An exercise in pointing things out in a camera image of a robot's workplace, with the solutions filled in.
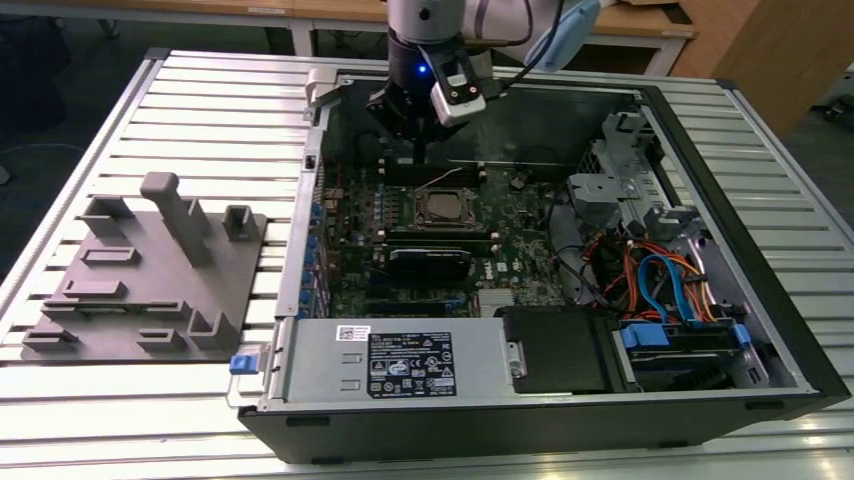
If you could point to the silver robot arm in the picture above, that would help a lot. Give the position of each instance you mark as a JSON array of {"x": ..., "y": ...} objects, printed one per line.
[{"x": 421, "y": 20}]

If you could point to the black RAM slot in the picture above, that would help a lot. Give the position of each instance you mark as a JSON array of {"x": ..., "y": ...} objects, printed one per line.
[
  {"x": 401, "y": 167},
  {"x": 401, "y": 178},
  {"x": 434, "y": 245},
  {"x": 434, "y": 234}
]

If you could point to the beige case lever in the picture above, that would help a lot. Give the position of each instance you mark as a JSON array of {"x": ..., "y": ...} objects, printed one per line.
[{"x": 319, "y": 82}]

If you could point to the black expansion slot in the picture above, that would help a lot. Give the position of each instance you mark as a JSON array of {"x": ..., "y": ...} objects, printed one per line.
[{"x": 401, "y": 307}]

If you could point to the black graphics card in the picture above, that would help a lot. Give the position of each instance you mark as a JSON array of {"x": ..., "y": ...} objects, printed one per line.
[{"x": 430, "y": 265}]

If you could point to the grey metal drive cage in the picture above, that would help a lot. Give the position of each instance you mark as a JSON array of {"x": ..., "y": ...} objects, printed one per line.
[{"x": 601, "y": 195}]

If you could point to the green motherboard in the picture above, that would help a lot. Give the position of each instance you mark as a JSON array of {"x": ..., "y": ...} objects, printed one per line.
[{"x": 528, "y": 250}]

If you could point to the wooden desk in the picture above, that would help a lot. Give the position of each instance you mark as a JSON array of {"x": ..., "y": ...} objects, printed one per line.
[{"x": 634, "y": 30}]

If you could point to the small silver heatsink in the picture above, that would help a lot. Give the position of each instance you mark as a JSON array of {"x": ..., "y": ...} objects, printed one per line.
[{"x": 496, "y": 297}]

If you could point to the grey parts rack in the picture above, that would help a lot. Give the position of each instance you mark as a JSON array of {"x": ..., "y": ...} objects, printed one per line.
[{"x": 154, "y": 280}]

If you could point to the silver power supply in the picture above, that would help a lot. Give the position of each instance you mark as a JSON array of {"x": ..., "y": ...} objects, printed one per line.
[{"x": 321, "y": 360}]

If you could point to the black plastic shroud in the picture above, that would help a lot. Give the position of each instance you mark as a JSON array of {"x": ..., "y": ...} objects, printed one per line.
[{"x": 561, "y": 350}]

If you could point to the wooden cabinet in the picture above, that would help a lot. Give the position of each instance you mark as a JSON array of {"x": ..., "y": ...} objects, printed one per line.
[{"x": 781, "y": 50}]

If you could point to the blue case latch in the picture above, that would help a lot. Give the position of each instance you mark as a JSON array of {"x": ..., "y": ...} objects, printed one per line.
[{"x": 242, "y": 365}]

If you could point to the hard disk in blue carrier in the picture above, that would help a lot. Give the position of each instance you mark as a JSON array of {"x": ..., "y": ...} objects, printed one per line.
[{"x": 644, "y": 340}]

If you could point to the black PC case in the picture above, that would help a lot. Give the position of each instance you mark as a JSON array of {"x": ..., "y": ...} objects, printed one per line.
[{"x": 467, "y": 440}]

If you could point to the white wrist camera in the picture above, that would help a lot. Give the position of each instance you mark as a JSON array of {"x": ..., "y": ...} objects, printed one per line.
[{"x": 461, "y": 107}]

